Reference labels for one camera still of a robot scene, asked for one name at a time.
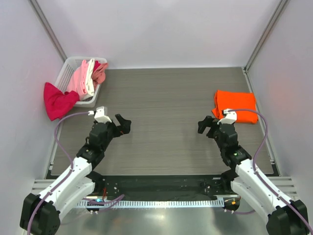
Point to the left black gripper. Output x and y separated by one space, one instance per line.
123 129

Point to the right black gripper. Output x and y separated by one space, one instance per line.
207 122

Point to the crimson red t shirt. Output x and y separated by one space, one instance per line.
58 104

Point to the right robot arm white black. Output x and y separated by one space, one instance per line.
281 214

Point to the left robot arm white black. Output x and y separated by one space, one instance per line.
43 213

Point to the folded orange t shirt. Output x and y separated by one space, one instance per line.
231 100

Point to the white t shirt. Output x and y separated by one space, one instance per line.
88 80

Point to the salmon pink t shirt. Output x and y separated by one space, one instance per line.
99 75

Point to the light pink t shirt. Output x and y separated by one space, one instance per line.
77 82

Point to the dark red t shirt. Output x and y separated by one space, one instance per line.
96 65

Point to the white plastic laundry basket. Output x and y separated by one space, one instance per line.
69 67

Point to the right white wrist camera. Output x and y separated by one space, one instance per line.
229 117

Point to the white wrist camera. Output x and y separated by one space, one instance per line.
229 117
100 114

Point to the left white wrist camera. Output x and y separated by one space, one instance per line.
100 114

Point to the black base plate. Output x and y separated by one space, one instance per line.
162 187

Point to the slotted cable duct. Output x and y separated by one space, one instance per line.
218 203

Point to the right aluminium frame post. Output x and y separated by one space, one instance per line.
282 4

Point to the aluminium frame post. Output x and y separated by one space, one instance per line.
282 4
48 29

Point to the left aluminium frame post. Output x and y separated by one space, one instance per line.
48 29

